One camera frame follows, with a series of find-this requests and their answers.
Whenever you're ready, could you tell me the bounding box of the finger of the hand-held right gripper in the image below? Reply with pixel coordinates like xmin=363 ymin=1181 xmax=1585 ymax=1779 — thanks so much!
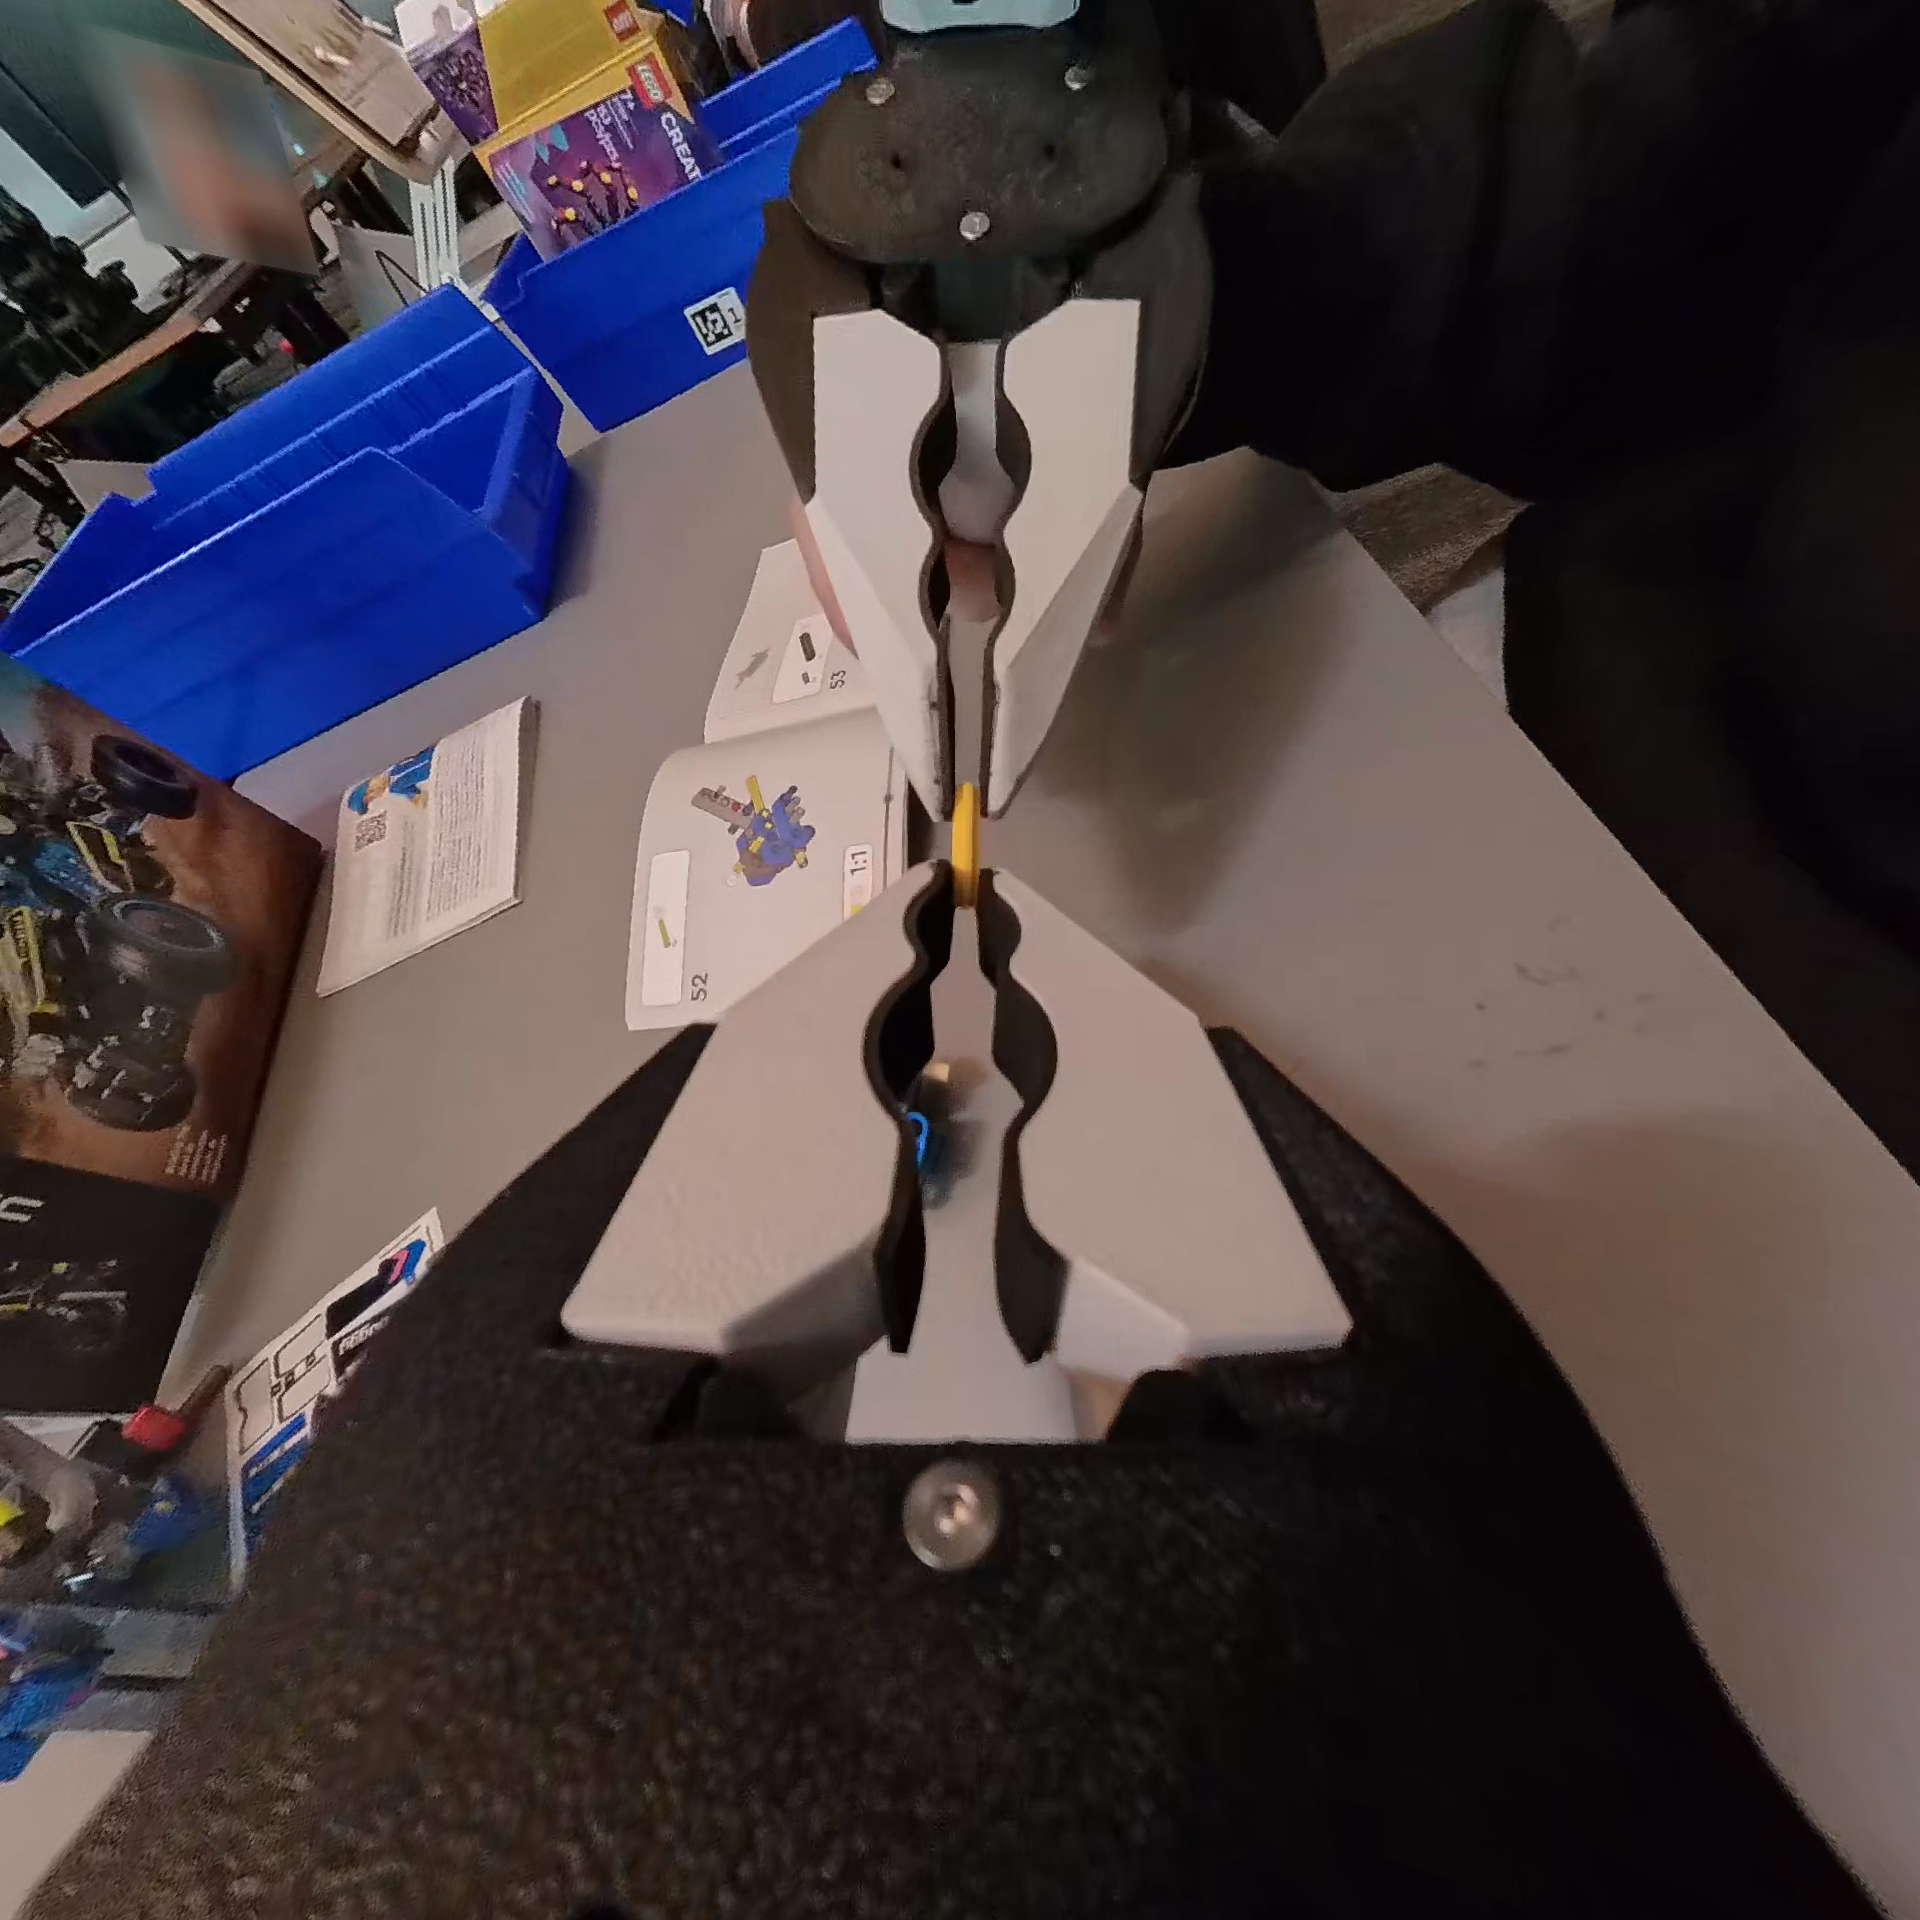
xmin=813 ymin=309 xmax=963 ymax=818
xmin=979 ymin=298 xmax=1149 ymax=824

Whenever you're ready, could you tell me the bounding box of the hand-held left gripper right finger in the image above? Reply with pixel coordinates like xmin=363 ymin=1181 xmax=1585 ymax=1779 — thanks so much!
xmin=971 ymin=867 xmax=1355 ymax=1432

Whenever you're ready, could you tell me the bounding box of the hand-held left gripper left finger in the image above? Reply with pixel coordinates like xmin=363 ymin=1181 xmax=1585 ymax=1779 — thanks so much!
xmin=561 ymin=867 xmax=954 ymax=1366

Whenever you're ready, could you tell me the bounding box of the blue grey lego sub-assembly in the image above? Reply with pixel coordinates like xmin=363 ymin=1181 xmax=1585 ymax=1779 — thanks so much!
xmin=897 ymin=1056 xmax=995 ymax=1206

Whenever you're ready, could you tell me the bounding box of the lego instruction booklet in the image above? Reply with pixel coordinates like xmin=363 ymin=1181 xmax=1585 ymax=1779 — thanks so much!
xmin=624 ymin=537 xmax=922 ymax=1033

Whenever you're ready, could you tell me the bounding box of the purple toy set box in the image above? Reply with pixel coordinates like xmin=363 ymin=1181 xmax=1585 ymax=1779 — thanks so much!
xmin=479 ymin=53 xmax=726 ymax=261

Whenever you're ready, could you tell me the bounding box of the yellow toy set box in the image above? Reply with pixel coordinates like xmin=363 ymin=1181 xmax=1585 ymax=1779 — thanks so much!
xmin=479 ymin=0 xmax=666 ymax=141

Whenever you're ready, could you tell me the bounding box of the lego sticker sheet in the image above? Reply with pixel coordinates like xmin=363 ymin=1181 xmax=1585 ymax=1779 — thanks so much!
xmin=223 ymin=1207 xmax=448 ymax=1566

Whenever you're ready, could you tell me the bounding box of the lego set box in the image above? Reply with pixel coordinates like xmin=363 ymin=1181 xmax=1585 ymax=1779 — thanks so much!
xmin=0 ymin=649 xmax=327 ymax=1421

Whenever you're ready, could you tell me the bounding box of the partly built lego car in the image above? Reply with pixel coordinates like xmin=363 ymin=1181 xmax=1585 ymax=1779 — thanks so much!
xmin=0 ymin=1362 xmax=246 ymax=1790

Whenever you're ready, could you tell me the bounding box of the person's right hand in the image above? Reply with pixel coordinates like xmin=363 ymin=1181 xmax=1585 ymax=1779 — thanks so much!
xmin=792 ymin=499 xmax=874 ymax=664

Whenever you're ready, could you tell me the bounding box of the blue plastic bin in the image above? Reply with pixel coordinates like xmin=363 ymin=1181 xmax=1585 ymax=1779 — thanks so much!
xmin=482 ymin=17 xmax=883 ymax=442
xmin=0 ymin=281 xmax=577 ymax=785

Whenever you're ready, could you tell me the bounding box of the feedback leaflet with minifigure print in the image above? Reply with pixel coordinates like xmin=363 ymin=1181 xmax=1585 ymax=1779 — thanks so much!
xmin=311 ymin=695 xmax=543 ymax=1001

